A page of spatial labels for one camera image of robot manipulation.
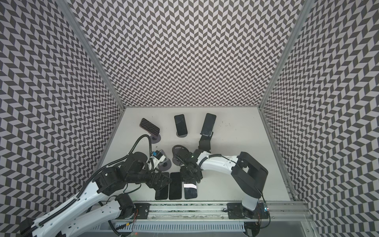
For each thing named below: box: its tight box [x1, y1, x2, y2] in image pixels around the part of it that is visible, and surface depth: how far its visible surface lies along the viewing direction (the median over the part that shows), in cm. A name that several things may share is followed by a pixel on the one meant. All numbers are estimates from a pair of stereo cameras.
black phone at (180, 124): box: [174, 114, 188, 136], surface depth 98 cm
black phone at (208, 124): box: [200, 112, 217, 136], surface depth 95 cm
